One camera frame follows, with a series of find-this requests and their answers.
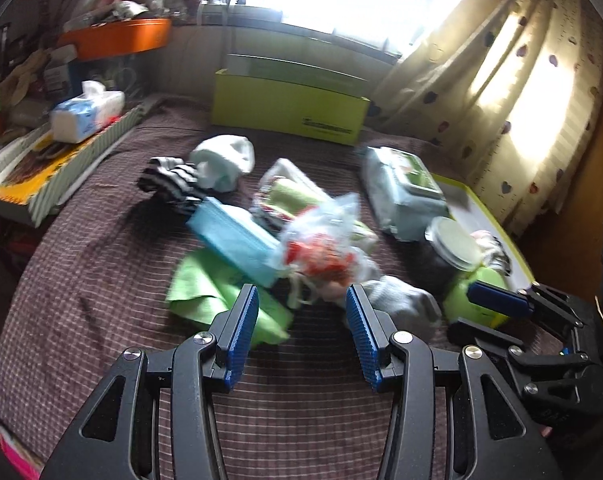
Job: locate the orange plastic tray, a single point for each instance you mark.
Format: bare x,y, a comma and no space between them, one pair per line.
121,37

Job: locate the brown checkered bedsheet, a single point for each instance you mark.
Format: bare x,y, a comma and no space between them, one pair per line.
106,270

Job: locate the black white striped sock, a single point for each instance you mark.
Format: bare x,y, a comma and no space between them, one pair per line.
174,182

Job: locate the white blue tissue pack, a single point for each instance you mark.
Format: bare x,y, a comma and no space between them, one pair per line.
86,115

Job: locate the brown crumpled cloth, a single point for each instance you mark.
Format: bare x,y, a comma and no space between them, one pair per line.
26,72

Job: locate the green white towel packet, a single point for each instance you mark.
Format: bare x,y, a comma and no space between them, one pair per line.
286,192

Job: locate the mint white sock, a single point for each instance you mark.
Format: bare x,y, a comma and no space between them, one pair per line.
221,157

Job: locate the dark jar with white lid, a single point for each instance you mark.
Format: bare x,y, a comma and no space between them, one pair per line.
454,242

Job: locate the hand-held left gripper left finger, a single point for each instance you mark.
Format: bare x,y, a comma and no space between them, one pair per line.
241,332

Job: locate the lime green cardboard box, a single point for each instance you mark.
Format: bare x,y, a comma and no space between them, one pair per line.
281,110

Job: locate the blue face mask pack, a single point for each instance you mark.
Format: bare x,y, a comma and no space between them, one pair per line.
231,237

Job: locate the lime green soft roll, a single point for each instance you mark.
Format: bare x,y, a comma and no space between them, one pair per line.
469,300

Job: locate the yellow rimmed white tray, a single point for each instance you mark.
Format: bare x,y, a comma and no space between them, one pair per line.
481,205

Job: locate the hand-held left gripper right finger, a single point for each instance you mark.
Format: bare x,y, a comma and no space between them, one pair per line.
361,340

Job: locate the pale green wet wipes pack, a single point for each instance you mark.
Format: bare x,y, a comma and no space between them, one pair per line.
401,190

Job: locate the pile of plastic bags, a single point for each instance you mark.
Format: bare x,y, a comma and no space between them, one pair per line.
106,2

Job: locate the green cloth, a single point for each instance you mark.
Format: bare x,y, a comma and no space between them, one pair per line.
196,285

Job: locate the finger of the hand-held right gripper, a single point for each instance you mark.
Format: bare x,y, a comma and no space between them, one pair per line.
476,332
496,299

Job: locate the clear bag with red contents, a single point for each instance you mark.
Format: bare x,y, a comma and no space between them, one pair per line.
321,245

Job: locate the cream heart print curtain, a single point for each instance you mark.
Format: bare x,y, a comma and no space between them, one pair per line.
531,85

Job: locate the white teal small carton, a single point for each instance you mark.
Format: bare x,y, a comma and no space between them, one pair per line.
59,67

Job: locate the green white striped box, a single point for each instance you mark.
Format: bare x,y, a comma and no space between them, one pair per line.
56,175

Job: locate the grey padded headboard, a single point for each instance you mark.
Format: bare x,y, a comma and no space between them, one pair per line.
196,60

